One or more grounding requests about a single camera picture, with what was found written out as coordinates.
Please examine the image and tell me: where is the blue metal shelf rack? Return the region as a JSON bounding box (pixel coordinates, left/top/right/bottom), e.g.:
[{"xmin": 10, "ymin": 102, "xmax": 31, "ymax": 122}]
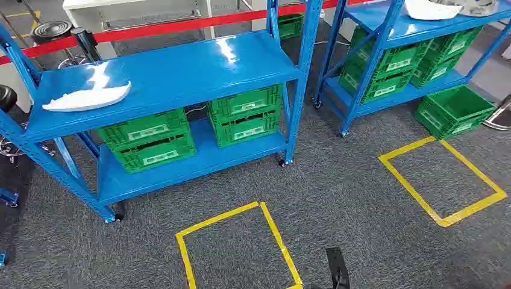
[
  {"xmin": 0, "ymin": 0, "xmax": 324, "ymax": 224},
  {"xmin": 312, "ymin": 0, "xmax": 511, "ymax": 138}
]

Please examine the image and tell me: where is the black stanchion post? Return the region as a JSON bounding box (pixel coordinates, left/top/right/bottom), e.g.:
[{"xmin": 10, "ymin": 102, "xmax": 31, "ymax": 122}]
[{"xmin": 71, "ymin": 26, "xmax": 102, "ymax": 63}]

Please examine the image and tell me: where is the chrome chair base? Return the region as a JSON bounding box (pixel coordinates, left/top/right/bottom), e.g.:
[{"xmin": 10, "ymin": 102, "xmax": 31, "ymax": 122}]
[
  {"xmin": 0, "ymin": 121, "xmax": 57, "ymax": 164},
  {"xmin": 482, "ymin": 93, "xmax": 511, "ymax": 132}
]

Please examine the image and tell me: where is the white table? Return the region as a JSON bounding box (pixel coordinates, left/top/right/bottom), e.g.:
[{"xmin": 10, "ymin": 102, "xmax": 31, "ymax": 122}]
[{"xmin": 62, "ymin": 0, "xmax": 216, "ymax": 61}]

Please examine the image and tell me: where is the white table leg panel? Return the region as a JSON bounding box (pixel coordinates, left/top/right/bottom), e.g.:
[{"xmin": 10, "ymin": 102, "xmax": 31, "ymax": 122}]
[{"xmin": 251, "ymin": 0, "xmax": 269, "ymax": 32}]

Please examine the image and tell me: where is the grey plastic part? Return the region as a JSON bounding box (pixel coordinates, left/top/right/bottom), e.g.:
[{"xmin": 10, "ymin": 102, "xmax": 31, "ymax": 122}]
[{"xmin": 431, "ymin": 0, "xmax": 498, "ymax": 17}]

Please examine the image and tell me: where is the red barrier belt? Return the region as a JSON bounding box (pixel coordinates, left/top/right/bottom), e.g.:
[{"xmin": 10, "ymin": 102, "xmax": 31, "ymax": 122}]
[{"xmin": 0, "ymin": 0, "xmax": 352, "ymax": 66}]

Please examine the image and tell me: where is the yellow floor tape square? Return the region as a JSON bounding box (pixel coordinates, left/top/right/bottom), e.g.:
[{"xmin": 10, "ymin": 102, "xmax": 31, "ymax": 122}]
[
  {"xmin": 378, "ymin": 135, "xmax": 508, "ymax": 228},
  {"xmin": 175, "ymin": 201, "xmax": 304, "ymax": 289}
]

